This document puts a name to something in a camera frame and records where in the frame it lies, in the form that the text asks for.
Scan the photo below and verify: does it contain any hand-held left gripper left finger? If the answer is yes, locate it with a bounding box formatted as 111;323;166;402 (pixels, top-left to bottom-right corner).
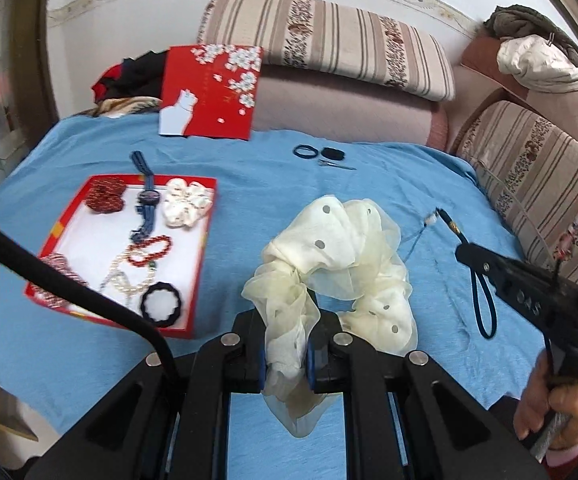
29;310;270;480

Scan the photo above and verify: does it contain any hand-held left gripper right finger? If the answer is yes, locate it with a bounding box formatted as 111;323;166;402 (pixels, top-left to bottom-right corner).
309;310;550;480

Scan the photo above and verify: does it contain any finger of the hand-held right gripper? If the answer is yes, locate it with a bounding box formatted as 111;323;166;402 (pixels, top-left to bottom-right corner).
455;241;516;287

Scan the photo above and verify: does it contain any dark hair tie with bead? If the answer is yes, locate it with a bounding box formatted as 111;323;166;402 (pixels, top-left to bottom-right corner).
401;207;498;339

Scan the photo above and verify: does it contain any cream dotted organza scrunchie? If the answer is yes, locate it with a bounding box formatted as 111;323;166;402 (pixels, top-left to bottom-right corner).
241;196;417;436

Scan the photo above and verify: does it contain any black wavy hair tie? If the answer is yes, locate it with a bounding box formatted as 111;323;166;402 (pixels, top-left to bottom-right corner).
141;282;184;322

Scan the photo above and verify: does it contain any white pearl bracelet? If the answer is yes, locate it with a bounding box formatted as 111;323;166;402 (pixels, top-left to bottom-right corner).
100;255;157;306

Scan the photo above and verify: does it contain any red bead bracelet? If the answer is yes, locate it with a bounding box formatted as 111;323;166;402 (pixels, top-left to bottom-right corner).
128;235;174;271

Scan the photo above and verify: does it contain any white cherry print scrunchie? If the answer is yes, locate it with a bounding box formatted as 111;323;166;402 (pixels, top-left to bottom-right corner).
161;178;216;228

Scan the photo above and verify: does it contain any watch with blue striped strap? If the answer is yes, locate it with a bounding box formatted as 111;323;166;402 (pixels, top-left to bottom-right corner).
129;151;162;241

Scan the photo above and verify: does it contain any red box tray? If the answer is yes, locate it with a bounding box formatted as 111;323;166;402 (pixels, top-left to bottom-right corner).
23;175;218;339

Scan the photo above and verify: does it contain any red checkered scrunchie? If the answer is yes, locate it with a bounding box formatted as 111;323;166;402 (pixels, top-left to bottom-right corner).
31;252;90;306

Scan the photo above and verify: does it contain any red dotted hair bow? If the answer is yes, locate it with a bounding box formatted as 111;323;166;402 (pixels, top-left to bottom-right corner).
85;178;126;213

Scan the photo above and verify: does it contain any person's right hand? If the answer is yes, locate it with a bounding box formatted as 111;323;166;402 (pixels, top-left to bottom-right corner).
514;350;578;453

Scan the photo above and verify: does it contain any wide striped floral sofa cushion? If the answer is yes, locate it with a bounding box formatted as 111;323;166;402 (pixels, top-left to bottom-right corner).
456;101;578;286

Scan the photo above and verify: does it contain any blue towel blanket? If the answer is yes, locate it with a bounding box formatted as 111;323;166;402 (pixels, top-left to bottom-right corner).
0;110;560;480

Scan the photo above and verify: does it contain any pink sofa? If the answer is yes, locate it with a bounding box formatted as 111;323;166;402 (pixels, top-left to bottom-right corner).
251;35;578;156

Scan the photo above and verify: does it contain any white jacket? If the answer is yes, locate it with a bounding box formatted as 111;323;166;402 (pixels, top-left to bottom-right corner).
497;35;578;93

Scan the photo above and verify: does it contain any olive green garment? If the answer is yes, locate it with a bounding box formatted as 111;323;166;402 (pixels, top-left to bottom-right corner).
484;5;578;68

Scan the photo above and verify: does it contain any long striped floral sofa cushion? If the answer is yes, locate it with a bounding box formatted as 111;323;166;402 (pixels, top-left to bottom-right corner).
196;0;456;102

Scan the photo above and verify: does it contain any red flowered box lid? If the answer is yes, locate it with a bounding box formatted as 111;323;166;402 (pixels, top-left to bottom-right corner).
159;44;262;140

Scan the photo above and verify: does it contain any beige patterned cloth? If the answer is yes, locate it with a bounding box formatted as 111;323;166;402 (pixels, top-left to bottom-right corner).
76;96;162;120

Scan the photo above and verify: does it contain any dark clothes pile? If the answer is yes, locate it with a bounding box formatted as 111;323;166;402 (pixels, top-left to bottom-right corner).
91;51;170;103

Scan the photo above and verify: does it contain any black cable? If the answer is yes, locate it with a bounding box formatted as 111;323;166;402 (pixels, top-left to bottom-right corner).
0;210;180;386

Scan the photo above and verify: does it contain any wooden door frame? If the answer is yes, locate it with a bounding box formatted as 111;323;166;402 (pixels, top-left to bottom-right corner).
16;0;62;123

